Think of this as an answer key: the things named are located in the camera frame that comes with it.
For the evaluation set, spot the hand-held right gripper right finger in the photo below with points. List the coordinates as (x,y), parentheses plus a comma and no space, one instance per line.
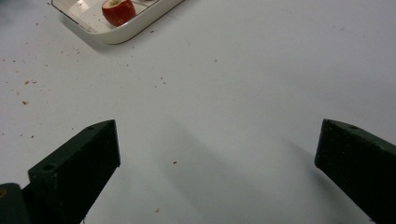
(358,168)

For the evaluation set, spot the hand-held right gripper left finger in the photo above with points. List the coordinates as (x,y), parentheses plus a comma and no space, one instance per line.
(74,174)

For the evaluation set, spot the white rectangular tray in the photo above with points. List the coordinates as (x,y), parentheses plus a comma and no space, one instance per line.
(124,33)

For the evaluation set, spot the cored red hawthorn fruit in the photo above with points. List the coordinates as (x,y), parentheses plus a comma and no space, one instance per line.
(118,14)

